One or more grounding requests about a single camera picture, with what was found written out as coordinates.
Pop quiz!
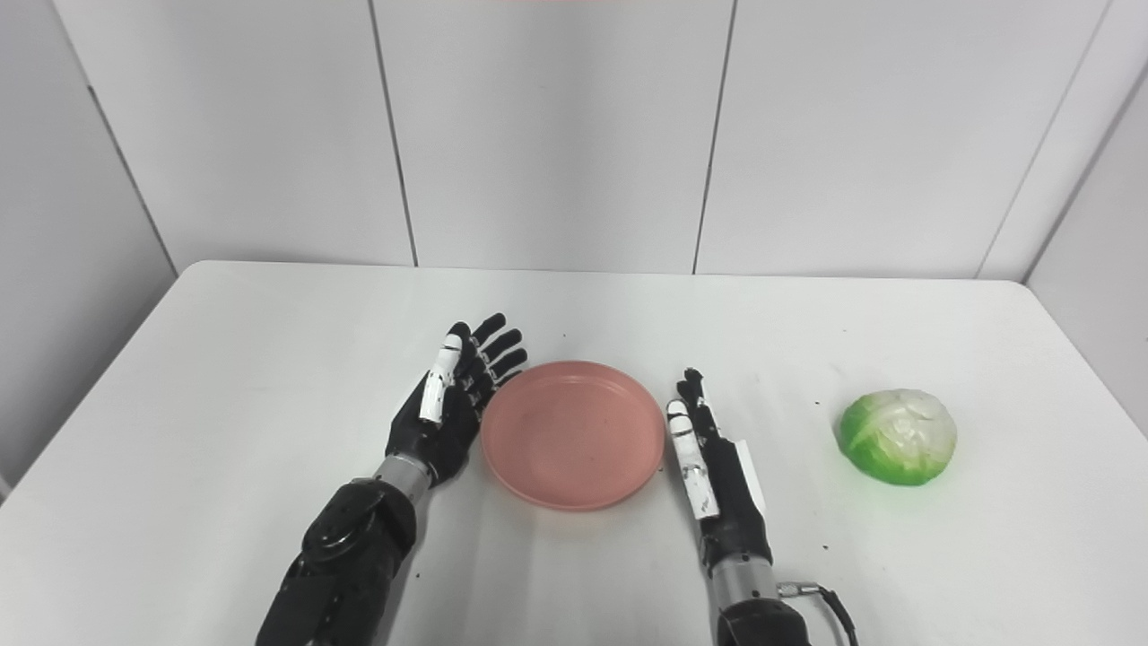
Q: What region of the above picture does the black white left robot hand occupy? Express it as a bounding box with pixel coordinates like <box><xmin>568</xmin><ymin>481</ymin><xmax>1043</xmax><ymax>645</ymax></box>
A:
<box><xmin>385</xmin><ymin>312</ymin><xmax>529</xmax><ymax>490</ymax></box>

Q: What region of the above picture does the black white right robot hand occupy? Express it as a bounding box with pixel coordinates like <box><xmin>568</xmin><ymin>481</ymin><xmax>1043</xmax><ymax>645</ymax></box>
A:
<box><xmin>665</xmin><ymin>367</ymin><xmax>774</xmax><ymax>575</ymax></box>

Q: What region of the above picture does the pink round plate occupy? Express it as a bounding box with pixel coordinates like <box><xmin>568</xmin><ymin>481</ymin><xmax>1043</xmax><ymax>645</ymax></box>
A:
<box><xmin>480</xmin><ymin>360</ymin><xmax>667</xmax><ymax>512</ymax></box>

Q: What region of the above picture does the green white cabbage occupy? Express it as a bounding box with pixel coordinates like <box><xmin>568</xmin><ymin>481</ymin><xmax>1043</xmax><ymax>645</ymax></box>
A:
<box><xmin>836</xmin><ymin>388</ymin><xmax>958</xmax><ymax>487</ymax></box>

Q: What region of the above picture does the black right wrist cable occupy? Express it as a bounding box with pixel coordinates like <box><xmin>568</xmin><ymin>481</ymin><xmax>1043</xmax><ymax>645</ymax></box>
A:
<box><xmin>777</xmin><ymin>581</ymin><xmax>860</xmax><ymax>646</ymax></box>

